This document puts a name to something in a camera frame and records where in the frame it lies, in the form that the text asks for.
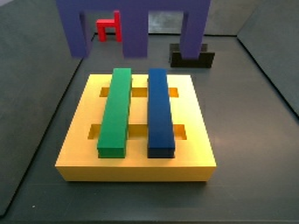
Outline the green long bar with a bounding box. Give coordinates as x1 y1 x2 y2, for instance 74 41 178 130
98 68 132 158

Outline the purple comb-shaped block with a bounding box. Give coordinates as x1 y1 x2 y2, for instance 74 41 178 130
56 0 211 59

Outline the red comb-shaped block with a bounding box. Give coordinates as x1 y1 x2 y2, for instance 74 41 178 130
96 10 122 42

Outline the yellow slotted board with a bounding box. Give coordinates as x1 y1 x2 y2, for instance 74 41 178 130
55 74 217 182

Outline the black angle fixture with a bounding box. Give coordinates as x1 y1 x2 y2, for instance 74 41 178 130
170 44 215 68

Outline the blue long bar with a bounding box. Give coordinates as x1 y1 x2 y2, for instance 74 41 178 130
147 68 175 158

